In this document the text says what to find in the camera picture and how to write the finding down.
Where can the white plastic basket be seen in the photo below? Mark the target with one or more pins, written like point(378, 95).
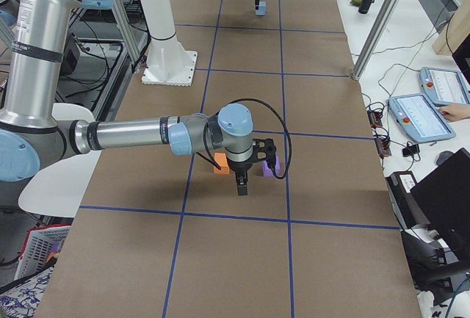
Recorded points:
point(37, 246)

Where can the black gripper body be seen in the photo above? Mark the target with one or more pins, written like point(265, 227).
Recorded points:
point(239, 167)

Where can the aluminium frame post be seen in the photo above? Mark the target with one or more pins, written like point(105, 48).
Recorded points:
point(374, 35)

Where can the purple foam block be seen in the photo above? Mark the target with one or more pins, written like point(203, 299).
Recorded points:
point(271, 170)

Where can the teach pendant tablet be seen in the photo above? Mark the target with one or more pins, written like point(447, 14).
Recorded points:
point(444, 86)
point(419, 118)

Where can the orange foam block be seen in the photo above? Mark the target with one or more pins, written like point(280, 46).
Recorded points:
point(222, 161)

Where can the white pedestal column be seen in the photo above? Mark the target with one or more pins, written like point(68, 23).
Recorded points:
point(167, 62)

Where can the black laptop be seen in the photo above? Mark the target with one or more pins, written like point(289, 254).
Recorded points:
point(443, 196)

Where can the far teach pendant tablet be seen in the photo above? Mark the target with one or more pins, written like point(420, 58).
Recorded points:
point(444, 86)

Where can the light blue foam block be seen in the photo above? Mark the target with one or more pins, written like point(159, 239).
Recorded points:
point(261, 9)

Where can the near teach pendant tablet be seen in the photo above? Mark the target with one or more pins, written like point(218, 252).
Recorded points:
point(419, 118)

